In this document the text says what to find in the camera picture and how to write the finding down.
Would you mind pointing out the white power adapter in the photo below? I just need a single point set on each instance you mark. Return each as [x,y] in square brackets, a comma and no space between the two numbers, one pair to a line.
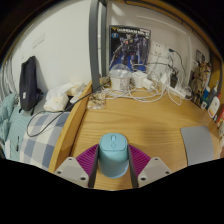
[148,84]

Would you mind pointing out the clear domed white device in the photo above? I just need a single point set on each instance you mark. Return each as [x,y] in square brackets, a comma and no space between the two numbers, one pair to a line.
[120,78]

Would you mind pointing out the white wall socket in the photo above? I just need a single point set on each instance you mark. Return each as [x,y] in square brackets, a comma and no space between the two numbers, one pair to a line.
[171,53]
[157,49]

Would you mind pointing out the blue white plaid pillow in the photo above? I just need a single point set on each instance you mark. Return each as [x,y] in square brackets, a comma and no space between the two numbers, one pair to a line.
[40,140]

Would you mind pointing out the white pump lotion bottle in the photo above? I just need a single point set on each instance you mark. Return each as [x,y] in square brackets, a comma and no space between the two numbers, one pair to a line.
[214,106]

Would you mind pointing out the grey mouse pad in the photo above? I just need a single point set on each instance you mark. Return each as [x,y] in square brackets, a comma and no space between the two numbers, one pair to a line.
[198,145]

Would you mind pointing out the robot model kit box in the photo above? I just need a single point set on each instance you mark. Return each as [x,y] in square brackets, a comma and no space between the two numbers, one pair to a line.
[130,46]

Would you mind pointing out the white multi-port charger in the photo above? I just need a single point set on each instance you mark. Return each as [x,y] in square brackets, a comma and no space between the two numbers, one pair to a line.
[139,79]

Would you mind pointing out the light blue computer mouse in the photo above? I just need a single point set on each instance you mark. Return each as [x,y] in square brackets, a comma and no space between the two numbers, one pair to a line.
[113,156]

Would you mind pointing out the grey metal shelf frame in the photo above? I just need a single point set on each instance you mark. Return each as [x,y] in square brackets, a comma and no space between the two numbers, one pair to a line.
[96,43]

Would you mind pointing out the white tissue pack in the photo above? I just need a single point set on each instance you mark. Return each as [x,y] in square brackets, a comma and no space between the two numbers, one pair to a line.
[58,98]

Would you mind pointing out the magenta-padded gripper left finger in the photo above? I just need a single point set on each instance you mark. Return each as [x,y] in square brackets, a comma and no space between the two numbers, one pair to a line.
[70,170]

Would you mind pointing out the teal bed blanket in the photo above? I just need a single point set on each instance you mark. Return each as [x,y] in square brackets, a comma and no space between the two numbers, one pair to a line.
[8,120]

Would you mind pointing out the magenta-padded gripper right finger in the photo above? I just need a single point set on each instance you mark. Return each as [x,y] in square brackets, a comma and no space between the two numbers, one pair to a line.
[155,170]

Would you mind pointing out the small white desk clock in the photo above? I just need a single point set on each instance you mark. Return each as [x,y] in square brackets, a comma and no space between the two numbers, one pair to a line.
[204,105]

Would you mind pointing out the white power strip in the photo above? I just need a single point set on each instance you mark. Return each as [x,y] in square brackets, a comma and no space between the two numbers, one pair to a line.
[176,91]

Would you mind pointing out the black bag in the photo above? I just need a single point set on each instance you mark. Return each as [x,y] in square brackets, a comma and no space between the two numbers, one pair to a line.
[28,83]

